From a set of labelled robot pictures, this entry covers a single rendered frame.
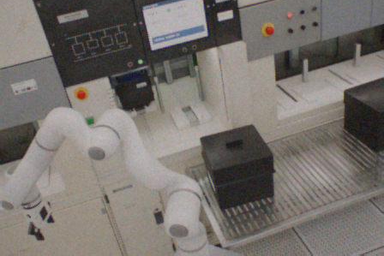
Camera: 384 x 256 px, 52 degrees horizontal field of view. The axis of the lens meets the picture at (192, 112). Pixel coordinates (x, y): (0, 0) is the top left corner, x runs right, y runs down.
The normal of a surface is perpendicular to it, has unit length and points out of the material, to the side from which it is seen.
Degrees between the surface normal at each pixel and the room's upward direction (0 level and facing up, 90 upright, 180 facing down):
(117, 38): 90
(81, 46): 90
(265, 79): 90
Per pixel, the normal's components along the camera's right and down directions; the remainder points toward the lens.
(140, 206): 0.29, 0.45
